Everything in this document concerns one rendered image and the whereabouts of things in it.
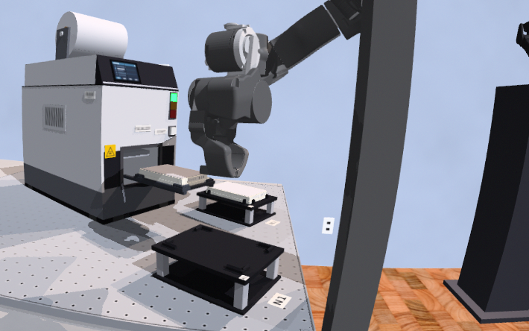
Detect white material roll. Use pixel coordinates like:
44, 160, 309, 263
55, 11, 128, 58

